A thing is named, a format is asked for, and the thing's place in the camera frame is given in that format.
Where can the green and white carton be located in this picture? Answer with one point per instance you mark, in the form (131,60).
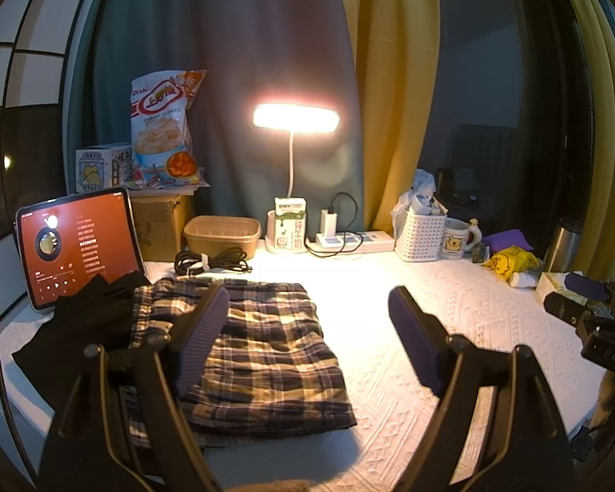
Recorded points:
(290,225)

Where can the white desk lamp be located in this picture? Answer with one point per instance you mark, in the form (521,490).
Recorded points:
(294,115)

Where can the plaid pants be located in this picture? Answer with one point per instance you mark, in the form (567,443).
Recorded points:
(276,348)

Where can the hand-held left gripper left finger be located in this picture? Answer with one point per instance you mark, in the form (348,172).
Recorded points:
(200,343)

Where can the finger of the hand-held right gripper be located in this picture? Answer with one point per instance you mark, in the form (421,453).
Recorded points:
(587,287)
(566,307)

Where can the tissue box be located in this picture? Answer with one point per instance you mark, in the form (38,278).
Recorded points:
(548,284)

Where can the brown food container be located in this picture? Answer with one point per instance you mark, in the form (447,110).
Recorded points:
(220,241)

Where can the white charger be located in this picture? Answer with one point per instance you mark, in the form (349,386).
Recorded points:
(329,223)

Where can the cartoon printed box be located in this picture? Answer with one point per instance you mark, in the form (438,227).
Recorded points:
(95,169)

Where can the yellow curtain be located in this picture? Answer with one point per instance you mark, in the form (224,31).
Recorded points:
(389,87)
(599,112)

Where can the tablet with red screen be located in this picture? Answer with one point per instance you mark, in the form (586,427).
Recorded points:
(77,246)

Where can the grey-green curtain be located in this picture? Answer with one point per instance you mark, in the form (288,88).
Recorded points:
(235,36)

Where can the mug with bear print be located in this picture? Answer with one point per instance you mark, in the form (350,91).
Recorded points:
(456,241)

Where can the steel thermos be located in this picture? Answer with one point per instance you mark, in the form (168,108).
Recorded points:
(561,246)

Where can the black garment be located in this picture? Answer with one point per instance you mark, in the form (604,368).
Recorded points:
(71,328)

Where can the purple cloth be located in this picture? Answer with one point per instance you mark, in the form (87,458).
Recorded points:
(510,238)

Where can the white plastic basket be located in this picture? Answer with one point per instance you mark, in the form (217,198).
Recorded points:
(420,238)

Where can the cardboard box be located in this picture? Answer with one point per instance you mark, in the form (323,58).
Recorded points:
(159,225)

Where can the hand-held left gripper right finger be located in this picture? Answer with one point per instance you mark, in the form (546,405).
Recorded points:
(415,338)

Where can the snack bag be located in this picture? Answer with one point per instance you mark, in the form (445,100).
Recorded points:
(159,133)

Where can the small figurine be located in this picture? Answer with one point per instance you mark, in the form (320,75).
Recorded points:
(480,255)

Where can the yellow plush toy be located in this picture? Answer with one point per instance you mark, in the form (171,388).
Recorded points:
(507,264)

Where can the white woven basket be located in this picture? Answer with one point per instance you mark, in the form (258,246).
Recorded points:
(423,182)

